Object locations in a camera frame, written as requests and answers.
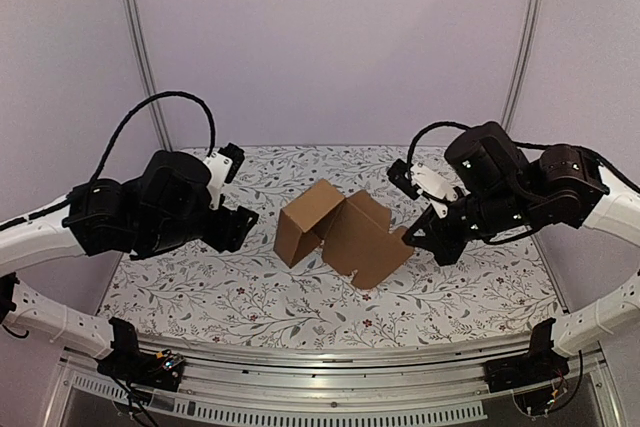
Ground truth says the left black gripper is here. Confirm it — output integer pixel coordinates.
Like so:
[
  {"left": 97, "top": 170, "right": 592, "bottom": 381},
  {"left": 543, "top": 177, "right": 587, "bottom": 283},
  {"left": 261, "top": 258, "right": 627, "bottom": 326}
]
[{"left": 140, "top": 198, "right": 259, "bottom": 253}]

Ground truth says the brown cardboard paper box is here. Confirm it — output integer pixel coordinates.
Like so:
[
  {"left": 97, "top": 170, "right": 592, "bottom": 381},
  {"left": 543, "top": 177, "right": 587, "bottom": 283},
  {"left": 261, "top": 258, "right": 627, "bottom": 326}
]
[{"left": 274, "top": 179, "right": 414, "bottom": 290}]

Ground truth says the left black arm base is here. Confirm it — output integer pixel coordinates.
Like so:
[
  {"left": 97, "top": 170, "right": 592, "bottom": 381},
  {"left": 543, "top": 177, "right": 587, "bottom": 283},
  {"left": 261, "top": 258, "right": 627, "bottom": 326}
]
[{"left": 97, "top": 317, "right": 185, "bottom": 392}]

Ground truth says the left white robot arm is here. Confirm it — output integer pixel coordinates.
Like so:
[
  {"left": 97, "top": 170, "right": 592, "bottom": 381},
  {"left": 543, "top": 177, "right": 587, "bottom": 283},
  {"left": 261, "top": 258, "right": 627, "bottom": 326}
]
[{"left": 1, "top": 144, "right": 258, "bottom": 381}]

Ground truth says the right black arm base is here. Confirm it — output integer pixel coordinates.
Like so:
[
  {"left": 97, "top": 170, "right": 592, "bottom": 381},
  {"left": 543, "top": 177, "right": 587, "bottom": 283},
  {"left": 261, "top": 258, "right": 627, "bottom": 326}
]
[{"left": 483, "top": 318, "right": 569, "bottom": 417}]

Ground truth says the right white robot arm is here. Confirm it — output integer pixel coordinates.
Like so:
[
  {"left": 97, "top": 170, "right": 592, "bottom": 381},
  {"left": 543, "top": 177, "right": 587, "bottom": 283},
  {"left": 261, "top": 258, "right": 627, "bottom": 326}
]
[{"left": 387, "top": 121, "right": 639, "bottom": 266}]

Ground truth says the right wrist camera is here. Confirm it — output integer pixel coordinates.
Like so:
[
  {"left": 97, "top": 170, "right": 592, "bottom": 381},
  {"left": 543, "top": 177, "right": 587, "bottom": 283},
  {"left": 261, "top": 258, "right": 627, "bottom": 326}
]
[{"left": 387, "top": 159, "right": 464, "bottom": 219}]

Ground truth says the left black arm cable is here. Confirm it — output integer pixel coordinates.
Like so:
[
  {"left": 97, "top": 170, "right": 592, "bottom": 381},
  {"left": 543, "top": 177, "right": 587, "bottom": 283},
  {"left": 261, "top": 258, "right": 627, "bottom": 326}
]
[{"left": 89, "top": 90, "right": 217, "bottom": 188}]

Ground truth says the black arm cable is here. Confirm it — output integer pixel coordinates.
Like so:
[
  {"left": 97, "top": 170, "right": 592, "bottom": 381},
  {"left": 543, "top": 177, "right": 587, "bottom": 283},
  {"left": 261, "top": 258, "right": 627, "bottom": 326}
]
[
  {"left": 407, "top": 120, "right": 640, "bottom": 196},
  {"left": 89, "top": 90, "right": 217, "bottom": 188}
]

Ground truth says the aluminium front rail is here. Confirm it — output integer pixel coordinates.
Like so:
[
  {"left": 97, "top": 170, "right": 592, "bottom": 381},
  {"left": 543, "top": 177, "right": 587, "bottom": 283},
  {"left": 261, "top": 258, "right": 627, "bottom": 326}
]
[{"left": 42, "top": 331, "right": 624, "bottom": 427}]

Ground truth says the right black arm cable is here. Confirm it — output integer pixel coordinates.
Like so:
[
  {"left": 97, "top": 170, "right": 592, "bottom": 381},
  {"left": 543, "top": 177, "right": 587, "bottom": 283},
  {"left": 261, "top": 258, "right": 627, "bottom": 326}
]
[{"left": 407, "top": 120, "right": 640, "bottom": 196}]

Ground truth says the left aluminium frame post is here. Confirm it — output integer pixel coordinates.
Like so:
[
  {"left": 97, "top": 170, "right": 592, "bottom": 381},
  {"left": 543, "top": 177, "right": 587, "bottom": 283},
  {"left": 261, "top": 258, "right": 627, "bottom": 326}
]
[{"left": 122, "top": 0, "right": 173, "bottom": 150}]

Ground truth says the aluminium frame post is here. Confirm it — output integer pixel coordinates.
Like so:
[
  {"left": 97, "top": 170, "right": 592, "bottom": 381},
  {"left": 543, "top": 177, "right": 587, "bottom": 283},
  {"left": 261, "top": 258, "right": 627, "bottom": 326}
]
[
  {"left": 500, "top": 0, "right": 543, "bottom": 132},
  {"left": 122, "top": 0, "right": 173, "bottom": 150}
]

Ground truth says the right aluminium frame post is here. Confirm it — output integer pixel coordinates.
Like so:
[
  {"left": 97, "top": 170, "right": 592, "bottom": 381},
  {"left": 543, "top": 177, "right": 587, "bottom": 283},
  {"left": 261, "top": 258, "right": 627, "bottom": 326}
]
[{"left": 500, "top": 0, "right": 543, "bottom": 132}]

